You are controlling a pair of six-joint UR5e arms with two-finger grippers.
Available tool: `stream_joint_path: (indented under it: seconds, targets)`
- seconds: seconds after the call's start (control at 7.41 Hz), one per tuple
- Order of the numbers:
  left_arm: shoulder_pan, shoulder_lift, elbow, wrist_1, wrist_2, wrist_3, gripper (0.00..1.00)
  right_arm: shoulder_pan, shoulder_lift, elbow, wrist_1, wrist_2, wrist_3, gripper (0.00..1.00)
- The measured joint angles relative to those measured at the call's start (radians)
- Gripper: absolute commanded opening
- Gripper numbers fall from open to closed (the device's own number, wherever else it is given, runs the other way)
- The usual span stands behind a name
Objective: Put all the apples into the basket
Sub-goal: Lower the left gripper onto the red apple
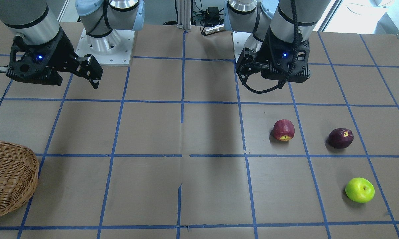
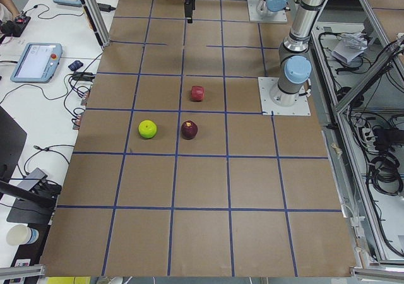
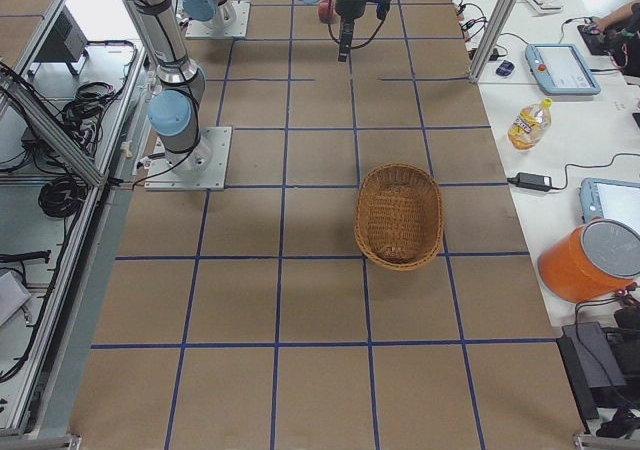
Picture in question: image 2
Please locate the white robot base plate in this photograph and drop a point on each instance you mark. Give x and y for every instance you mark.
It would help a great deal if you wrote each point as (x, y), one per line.
(275, 102)

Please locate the black monitor stand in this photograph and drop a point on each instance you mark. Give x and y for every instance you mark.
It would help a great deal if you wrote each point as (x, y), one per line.
(35, 199)

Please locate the dark red apple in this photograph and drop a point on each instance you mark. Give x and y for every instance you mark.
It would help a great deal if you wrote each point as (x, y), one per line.
(189, 129)

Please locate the crumpled white paper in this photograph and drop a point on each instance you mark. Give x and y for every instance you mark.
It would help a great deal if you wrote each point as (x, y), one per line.
(350, 46)

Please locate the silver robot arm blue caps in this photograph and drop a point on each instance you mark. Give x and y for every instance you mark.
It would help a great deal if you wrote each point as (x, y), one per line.
(295, 67)

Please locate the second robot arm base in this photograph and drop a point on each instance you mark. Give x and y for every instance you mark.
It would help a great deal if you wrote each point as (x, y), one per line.
(270, 7)

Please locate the green apple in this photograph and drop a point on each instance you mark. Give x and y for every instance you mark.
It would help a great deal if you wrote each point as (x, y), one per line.
(147, 129)

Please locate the small dark blue pouch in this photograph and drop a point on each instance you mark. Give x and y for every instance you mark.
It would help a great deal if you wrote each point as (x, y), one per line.
(74, 66)

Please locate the aluminium frame post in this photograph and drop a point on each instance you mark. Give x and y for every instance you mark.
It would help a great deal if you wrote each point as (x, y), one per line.
(97, 23)

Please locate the white power strip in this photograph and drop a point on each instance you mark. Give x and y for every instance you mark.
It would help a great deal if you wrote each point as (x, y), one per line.
(367, 136)

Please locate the white paper cup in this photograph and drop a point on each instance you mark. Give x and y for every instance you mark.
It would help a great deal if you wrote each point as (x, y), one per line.
(22, 235)

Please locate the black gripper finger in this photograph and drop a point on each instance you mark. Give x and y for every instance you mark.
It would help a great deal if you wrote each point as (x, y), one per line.
(189, 8)

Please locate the light red apple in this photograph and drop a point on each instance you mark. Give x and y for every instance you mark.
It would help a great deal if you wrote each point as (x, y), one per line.
(197, 93)

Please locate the black power adapter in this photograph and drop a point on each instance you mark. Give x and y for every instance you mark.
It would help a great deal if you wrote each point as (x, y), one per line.
(105, 7)

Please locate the blue teach pendant tablet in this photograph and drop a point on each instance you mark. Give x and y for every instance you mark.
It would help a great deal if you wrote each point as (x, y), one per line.
(38, 63)

